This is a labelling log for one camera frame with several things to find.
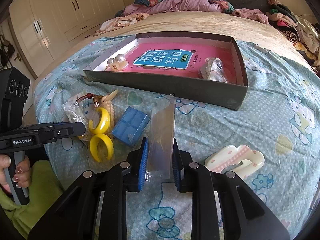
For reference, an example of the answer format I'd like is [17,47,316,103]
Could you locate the cream wardrobe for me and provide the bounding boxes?
[9,0,124,76]

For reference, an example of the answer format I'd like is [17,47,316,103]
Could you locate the green sleeve forearm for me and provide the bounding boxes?
[1,160,63,239]

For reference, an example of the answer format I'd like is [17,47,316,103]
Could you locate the pink white garment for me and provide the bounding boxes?
[93,13,149,36]

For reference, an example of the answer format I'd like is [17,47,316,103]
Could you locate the pink fuzzy garment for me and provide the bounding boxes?
[232,8,269,25]

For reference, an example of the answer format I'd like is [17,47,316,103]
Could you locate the hanging bags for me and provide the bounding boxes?
[1,34,15,68]

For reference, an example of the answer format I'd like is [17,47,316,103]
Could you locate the cream pink cloud hair claw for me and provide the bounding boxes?
[204,145,265,179]

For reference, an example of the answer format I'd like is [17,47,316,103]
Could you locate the grey cardboard box tray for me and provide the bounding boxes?
[84,31,248,110]

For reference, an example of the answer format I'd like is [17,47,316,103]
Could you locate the pile of clothes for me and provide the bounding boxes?
[266,0,319,70]

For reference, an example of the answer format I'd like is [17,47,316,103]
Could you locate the blue square box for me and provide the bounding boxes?
[111,107,150,148]

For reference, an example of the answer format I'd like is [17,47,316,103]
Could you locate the beige spiral hair clip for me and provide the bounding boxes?
[101,89,118,132]

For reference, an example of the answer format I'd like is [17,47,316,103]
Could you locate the pearl hair clip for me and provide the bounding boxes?
[105,54,129,72]

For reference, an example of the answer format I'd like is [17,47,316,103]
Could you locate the beige bed cover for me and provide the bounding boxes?
[33,11,311,90]

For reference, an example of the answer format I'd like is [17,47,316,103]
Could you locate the silver jewelry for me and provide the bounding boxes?
[199,57,228,83]

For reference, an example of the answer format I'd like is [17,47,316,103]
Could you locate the left hand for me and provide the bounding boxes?
[0,154,31,194]

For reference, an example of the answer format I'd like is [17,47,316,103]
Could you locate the yellow ring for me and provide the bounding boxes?
[88,107,111,135]
[89,133,115,163]

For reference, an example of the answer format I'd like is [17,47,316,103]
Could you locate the pink purple duvet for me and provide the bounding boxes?
[123,0,223,16]

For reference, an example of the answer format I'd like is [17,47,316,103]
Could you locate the red bracelet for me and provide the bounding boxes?
[62,93,103,140]

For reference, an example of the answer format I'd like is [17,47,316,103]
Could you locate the clear plastic jewelry bag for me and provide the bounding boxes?
[145,94,176,182]

